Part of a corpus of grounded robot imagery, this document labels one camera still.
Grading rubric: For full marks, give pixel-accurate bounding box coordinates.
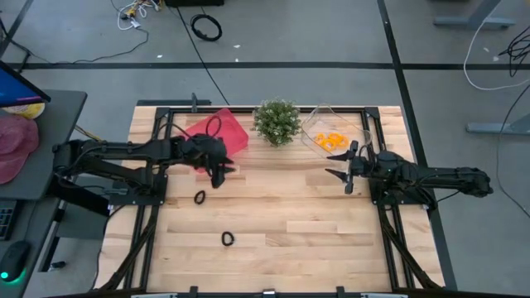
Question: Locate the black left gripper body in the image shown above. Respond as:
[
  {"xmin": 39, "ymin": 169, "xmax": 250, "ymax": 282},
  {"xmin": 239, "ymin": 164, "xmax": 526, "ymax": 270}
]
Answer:
[{"xmin": 181, "ymin": 134, "xmax": 229, "ymax": 190}]

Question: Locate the black cable bundle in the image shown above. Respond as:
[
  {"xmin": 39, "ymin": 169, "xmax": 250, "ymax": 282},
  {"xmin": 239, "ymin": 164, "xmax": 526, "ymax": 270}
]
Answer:
[{"xmin": 499, "ymin": 25, "xmax": 530, "ymax": 78}]

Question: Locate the grey desk foot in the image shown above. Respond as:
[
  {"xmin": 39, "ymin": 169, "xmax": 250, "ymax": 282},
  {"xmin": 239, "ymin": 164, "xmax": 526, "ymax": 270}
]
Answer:
[
  {"xmin": 433, "ymin": 0, "xmax": 517, "ymax": 31},
  {"xmin": 466, "ymin": 112, "xmax": 530, "ymax": 136}
]

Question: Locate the white cable bundle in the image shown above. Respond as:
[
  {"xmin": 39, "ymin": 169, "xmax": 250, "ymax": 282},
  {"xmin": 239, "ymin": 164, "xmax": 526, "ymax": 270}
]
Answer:
[{"xmin": 117, "ymin": 0, "xmax": 161, "ymax": 31}]

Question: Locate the monitor with blue screen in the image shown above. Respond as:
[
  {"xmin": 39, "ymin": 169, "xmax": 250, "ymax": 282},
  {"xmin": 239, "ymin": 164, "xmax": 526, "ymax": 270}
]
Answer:
[{"xmin": 0, "ymin": 60, "xmax": 52, "ymax": 109}]

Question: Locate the thin black floor cable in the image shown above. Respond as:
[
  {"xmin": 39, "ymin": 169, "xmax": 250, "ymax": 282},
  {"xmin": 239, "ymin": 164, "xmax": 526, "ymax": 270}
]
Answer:
[{"xmin": 176, "ymin": 6, "xmax": 231, "ymax": 107}]

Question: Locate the black computer mouse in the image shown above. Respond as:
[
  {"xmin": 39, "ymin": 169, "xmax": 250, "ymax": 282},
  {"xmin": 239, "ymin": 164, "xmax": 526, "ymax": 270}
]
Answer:
[{"xmin": 0, "ymin": 240, "xmax": 31, "ymax": 283}]

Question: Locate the pink translucent plastic bin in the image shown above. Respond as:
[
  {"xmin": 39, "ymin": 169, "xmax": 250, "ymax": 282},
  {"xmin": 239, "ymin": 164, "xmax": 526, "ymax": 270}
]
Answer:
[{"xmin": 184, "ymin": 108, "xmax": 250, "ymax": 174}]

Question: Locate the dark grey side desk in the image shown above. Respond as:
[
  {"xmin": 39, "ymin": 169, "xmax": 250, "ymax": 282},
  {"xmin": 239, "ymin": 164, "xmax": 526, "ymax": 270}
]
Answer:
[{"xmin": 0, "ymin": 89, "xmax": 89, "ymax": 298}]

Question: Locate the pink cap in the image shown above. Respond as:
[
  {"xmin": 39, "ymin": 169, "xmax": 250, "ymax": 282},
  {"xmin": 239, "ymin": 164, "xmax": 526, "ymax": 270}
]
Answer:
[{"xmin": 0, "ymin": 114, "xmax": 41, "ymax": 185}]

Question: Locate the black box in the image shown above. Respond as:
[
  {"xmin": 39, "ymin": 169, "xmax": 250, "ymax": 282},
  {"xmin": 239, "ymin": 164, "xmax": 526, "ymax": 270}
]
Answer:
[{"xmin": 164, "ymin": 0, "xmax": 225, "ymax": 7}]

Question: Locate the black aluminium table frame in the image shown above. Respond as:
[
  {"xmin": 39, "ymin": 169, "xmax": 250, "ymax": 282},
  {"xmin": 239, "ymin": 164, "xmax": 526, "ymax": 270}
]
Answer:
[{"xmin": 94, "ymin": 106, "xmax": 442, "ymax": 293}]

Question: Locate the white floor cable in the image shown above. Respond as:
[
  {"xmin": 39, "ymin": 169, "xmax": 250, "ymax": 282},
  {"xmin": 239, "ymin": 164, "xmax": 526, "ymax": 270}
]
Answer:
[{"xmin": 463, "ymin": 18, "xmax": 530, "ymax": 91}]

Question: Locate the coiled black cable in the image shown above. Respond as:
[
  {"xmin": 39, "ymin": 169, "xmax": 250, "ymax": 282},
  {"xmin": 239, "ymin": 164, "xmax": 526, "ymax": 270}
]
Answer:
[{"xmin": 190, "ymin": 13, "xmax": 224, "ymax": 42}]

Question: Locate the yellow round object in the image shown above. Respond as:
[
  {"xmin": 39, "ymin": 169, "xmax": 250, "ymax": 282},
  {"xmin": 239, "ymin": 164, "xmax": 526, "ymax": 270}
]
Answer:
[{"xmin": 2, "ymin": 102, "xmax": 46, "ymax": 120}]

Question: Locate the potted green plant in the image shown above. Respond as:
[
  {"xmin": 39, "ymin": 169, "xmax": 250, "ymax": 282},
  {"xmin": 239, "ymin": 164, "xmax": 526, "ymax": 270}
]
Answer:
[{"xmin": 251, "ymin": 98, "xmax": 302, "ymax": 148}]

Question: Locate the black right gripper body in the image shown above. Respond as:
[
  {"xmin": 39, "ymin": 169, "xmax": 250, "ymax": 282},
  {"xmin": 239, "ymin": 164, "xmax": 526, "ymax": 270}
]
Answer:
[{"xmin": 344, "ymin": 140, "xmax": 376, "ymax": 196}]

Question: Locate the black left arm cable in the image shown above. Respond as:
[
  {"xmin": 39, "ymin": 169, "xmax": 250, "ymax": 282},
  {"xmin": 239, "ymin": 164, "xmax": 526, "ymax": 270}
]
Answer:
[{"xmin": 205, "ymin": 115, "xmax": 224, "ymax": 139}]

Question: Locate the clear plastic bin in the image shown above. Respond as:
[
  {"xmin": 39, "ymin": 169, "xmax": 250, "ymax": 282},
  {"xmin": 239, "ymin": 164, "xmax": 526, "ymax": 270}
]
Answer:
[{"xmin": 300, "ymin": 103, "xmax": 373, "ymax": 161}]

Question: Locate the black keyboard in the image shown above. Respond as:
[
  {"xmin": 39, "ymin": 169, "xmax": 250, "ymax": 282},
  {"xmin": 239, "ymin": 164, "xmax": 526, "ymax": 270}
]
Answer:
[{"xmin": 0, "ymin": 200, "xmax": 17, "ymax": 242}]

